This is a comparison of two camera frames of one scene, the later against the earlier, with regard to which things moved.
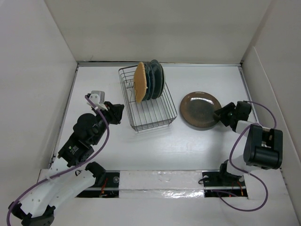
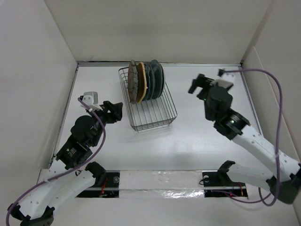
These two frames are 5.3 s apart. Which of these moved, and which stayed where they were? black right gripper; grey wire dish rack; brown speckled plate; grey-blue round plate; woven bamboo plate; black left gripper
Moved: brown speckled plate; black right gripper
Stayed: grey wire dish rack; grey-blue round plate; woven bamboo plate; black left gripper
